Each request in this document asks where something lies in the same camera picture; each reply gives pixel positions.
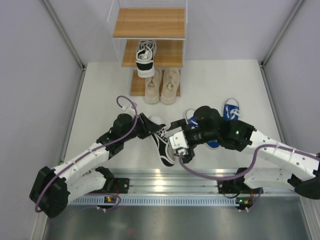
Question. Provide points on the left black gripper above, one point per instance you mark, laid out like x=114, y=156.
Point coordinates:
x=148, y=127

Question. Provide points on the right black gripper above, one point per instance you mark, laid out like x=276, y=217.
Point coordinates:
x=181, y=124

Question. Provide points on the black white sneaker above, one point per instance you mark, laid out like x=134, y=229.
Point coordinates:
x=161, y=141
x=144, y=58

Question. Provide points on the beige platform sneaker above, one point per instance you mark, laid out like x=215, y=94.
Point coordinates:
x=171, y=82
x=152, y=87

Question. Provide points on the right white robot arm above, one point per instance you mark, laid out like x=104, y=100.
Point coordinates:
x=274, y=164

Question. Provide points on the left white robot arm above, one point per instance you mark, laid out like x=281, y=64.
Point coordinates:
x=55, y=188

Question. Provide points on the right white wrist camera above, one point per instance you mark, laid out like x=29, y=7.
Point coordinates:
x=179, y=143

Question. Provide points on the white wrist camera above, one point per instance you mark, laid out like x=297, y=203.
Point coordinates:
x=179, y=143
x=131, y=107

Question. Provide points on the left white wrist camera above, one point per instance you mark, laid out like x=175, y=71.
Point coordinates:
x=131, y=107

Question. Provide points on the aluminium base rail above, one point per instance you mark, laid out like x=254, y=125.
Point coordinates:
x=176, y=181

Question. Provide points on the slotted grey cable duct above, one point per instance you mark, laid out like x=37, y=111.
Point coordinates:
x=185, y=201

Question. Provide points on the white wire wooden shoe shelf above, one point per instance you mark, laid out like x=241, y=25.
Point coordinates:
x=148, y=35

